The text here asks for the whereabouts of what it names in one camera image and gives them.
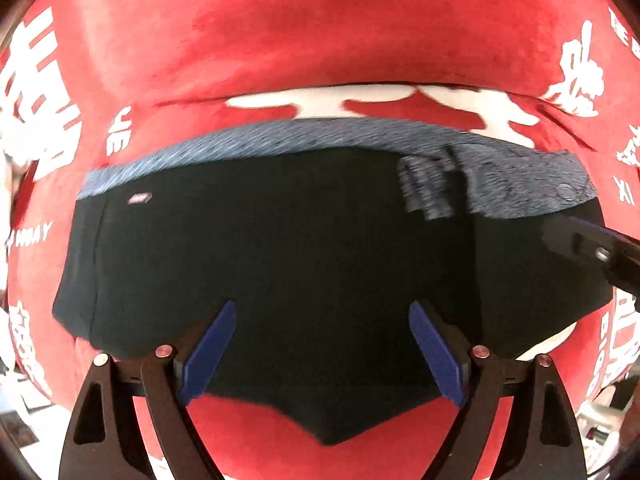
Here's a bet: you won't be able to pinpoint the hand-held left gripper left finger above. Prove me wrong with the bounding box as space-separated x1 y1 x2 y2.
59 300 238 480

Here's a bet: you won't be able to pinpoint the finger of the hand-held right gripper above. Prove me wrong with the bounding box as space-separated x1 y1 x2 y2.
542 215 640 293

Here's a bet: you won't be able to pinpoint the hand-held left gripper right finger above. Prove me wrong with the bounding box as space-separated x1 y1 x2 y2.
407 300 587 480

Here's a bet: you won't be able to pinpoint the black pants with blue waistband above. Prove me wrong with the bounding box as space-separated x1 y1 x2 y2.
52 117 613 447

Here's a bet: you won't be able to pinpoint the red printed sofa cover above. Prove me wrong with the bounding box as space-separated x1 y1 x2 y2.
0 0 640 480

